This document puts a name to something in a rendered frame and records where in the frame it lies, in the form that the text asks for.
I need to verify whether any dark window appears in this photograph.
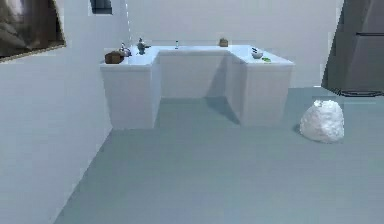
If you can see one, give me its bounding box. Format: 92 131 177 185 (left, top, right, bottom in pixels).
89 0 114 16

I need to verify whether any silver kettle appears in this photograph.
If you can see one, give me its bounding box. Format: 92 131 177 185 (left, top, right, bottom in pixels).
118 42 132 58

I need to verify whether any white garbage bag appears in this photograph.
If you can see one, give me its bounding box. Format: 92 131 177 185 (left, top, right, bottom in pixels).
299 99 346 144

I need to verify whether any white kitchen counter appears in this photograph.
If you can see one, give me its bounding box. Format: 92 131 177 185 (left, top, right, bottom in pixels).
99 44 296 130

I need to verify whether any brown bread loaf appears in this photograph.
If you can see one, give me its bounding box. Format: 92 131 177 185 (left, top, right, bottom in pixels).
104 50 125 65

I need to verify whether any grey fridge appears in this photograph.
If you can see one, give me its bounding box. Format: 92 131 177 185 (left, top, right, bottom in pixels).
321 0 384 98

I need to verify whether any black fridge handle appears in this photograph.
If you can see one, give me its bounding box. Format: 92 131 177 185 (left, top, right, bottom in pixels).
337 89 384 98
355 31 384 37

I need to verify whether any brown framed wall picture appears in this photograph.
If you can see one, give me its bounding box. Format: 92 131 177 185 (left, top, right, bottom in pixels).
0 0 67 63

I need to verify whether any dark teal teapot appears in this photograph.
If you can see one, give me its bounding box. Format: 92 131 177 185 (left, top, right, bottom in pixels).
136 37 152 56

